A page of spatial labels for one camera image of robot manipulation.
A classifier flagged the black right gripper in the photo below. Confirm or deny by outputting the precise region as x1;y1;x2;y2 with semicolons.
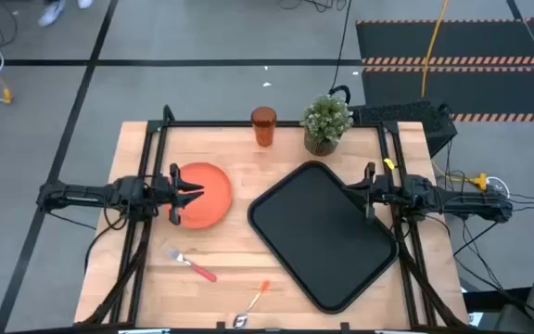
344;161;397;219

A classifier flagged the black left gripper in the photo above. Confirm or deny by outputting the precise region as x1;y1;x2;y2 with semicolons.
148;162;205;226

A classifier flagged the orange round plate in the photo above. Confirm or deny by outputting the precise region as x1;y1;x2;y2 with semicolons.
164;161;234;230

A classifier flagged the black rectangular tray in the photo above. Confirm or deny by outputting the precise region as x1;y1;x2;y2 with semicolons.
247;160;400;315

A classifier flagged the red-handled metal fork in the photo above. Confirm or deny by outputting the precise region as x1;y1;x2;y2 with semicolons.
164;248;218;283

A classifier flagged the orange faceted plastic cup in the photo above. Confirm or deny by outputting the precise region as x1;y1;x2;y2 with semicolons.
250;106;278;148

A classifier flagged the orange-handled metal spoon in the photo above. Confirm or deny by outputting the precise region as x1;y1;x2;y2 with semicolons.
232;280;271;330

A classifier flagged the potted green plant ribbed pot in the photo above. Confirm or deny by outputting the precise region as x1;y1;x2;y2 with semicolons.
299;94;355;158

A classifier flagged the black perforated metal box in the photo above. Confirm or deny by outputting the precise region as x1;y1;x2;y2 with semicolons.
348;99;459;159

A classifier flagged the yellow power connector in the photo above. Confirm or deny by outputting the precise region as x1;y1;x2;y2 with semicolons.
450;172;489;192

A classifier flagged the black striped-edge floor mat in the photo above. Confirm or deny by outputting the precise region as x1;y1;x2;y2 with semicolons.
362;66;534;122
355;17;534;65

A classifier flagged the black aluminium table frame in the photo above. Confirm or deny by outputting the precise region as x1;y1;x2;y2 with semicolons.
79;104;470;328

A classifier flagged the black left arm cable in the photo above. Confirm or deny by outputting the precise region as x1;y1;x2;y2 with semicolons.
44;202;130;276

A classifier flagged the black floor cable bundle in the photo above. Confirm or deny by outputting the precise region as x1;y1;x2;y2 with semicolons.
451;190;534;321

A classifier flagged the white power cable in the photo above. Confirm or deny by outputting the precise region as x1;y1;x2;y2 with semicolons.
486;175;512;199

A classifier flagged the black hanging cable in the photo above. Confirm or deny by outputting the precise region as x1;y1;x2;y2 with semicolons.
328;0;354;106

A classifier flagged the yellow hanging cable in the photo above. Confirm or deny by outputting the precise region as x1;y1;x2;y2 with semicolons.
421;0;450;98

